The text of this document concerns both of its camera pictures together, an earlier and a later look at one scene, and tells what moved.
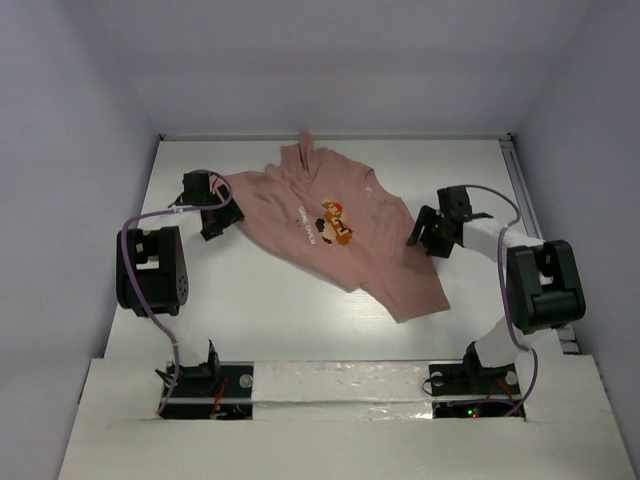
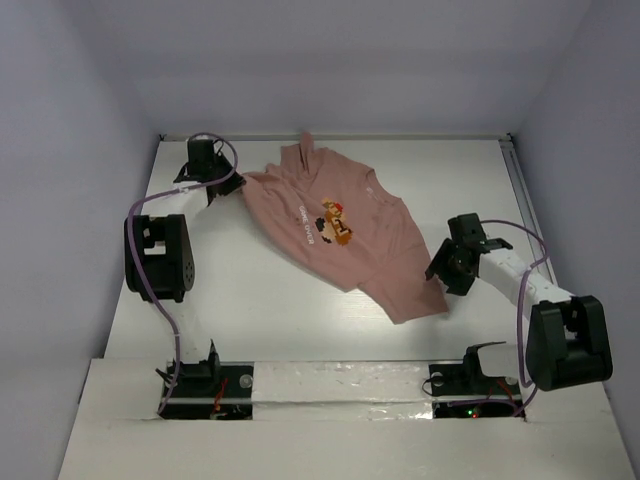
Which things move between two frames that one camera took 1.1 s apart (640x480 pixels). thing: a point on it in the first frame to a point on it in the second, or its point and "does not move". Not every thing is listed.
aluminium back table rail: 366,137 does not move
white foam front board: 345,421 does not move
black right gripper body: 433,234 to 446,265
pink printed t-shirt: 342,223 does not move
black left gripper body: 222,219 to 221,166
